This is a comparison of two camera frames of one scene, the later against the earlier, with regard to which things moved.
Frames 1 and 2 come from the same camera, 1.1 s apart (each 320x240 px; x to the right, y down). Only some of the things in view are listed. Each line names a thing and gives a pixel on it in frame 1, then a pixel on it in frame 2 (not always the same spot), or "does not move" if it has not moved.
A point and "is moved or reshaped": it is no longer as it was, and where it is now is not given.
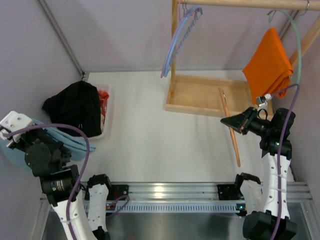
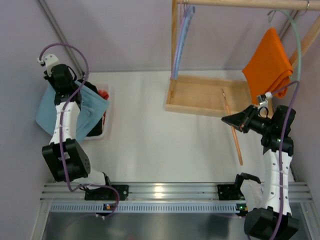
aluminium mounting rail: x=298 y=193 does not move
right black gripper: x=246 y=121 does not move
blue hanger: x=184 y=20 → x=190 y=13
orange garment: x=269 y=71 does not move
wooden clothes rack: x=221 y=97 does not move
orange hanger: x=231 y=129 is moved or reshaped
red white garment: x=103 y=96 does not move
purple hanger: x=167 y=58 → x=178 y=43
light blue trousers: x=76 y=144 → x=92 y=106
